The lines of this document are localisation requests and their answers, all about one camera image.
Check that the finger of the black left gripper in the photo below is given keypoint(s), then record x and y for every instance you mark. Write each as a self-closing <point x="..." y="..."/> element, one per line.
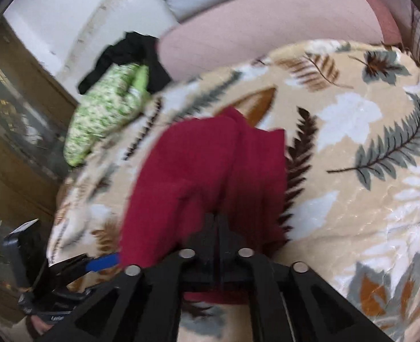
<point x="103" y="262"/>

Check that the green white patterned pillow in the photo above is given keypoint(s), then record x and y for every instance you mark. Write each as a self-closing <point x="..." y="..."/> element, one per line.
<point x="114" y="100"/>

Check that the dark red garment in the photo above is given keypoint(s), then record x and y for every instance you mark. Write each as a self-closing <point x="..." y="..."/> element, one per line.
<point x="201" y="166"/>

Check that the beige leaf pattern blanket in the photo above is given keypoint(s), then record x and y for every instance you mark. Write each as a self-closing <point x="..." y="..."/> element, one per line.
<point x="351" y="114"/>

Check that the white bed headboard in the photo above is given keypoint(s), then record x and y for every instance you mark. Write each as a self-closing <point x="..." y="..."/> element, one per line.
<point x="67" y="36"/>

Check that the black cloth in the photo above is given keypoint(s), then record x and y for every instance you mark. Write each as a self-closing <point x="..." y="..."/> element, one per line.
<point x="133" y="48"/>

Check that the brown glass door wardrobe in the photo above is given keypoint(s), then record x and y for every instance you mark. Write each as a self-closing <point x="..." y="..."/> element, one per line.
<point x="34" y="116"/>

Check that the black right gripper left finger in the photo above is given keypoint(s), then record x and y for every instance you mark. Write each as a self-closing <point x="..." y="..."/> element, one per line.
<point x="200" y="253"/>

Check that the left hand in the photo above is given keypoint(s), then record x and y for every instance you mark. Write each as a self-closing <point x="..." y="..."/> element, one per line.
<point x="36" y="327"/>

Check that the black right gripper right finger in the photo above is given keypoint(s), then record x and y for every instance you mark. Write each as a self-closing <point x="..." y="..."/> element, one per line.
<point x="237" y="261"/>

